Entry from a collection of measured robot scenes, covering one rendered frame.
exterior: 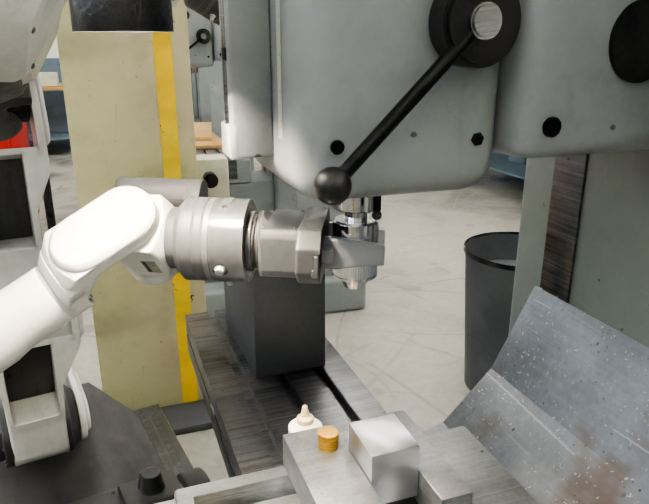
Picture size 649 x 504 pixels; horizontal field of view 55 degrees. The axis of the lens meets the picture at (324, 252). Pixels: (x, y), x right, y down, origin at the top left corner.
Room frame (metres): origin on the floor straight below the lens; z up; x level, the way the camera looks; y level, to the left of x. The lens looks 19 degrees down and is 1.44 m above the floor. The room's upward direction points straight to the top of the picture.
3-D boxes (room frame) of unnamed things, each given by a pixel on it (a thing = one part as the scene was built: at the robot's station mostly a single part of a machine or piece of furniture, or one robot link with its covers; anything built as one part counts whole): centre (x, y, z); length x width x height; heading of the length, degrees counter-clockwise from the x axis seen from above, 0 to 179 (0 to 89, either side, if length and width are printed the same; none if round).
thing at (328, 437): (0.56, 0.00, 1.04); 0.02 x 0.02 x 0.02
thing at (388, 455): (0.54, -0.06, 1.03); 0.06 x 0.05 x 0.06; 19
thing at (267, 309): (1.01, 0.09, 1.02); 0.22 x 0.12 x 0.20; 21
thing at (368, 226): (0.62, -0.03, 1.26); 0.05 x 0.05 x 0.01
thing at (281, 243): (0.62, 0.06, 1.24); 0.13 x 0.12 x 0.10; 175
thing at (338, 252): (0.59, -0.03, 1.24); 0.06 x 0.02 x 0.03; 85
